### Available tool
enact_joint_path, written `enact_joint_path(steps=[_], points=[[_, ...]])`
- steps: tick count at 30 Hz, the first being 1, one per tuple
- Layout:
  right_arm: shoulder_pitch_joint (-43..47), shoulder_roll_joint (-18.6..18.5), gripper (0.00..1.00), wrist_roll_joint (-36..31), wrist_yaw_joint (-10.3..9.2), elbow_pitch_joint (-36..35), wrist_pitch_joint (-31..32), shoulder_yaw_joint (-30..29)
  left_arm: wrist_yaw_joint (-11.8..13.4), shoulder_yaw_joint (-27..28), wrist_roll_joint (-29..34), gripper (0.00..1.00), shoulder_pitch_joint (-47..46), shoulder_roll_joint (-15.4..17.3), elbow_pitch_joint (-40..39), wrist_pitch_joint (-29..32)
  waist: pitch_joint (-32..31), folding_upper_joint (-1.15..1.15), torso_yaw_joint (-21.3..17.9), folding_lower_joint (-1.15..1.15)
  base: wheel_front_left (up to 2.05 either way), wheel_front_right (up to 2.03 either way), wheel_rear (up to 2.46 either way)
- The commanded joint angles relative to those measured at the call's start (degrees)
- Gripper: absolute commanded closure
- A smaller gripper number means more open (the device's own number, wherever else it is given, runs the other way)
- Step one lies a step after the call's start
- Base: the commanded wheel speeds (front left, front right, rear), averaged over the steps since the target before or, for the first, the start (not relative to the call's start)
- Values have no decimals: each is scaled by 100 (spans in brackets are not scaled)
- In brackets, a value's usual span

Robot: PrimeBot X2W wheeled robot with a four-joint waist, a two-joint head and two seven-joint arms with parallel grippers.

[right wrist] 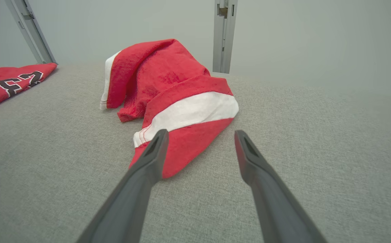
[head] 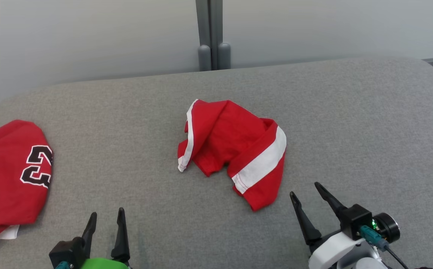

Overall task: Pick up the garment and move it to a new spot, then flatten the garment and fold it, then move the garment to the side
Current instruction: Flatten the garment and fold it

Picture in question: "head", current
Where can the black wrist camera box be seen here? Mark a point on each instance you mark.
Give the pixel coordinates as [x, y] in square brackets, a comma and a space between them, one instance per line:
[355, 218]
[67, 252]

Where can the red shorts with white stripe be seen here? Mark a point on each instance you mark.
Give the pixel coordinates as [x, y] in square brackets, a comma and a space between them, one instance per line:
[235, 138]

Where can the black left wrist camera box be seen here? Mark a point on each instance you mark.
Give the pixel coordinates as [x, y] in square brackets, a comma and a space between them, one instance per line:
[67, 252]

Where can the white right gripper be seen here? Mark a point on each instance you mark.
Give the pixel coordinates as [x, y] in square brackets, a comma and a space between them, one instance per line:
[330, 252]

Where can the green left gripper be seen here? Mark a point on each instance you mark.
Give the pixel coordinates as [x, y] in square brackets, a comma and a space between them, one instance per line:
[104, 264]

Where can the red jersey with number print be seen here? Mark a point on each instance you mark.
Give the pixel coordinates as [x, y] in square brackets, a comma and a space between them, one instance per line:
[3, 179]

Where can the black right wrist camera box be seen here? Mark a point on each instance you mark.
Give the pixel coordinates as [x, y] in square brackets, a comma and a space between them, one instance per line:
[355, 218]

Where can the grey metal partition post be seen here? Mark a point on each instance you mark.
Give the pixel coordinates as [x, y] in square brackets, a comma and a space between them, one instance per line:
[209, 22]

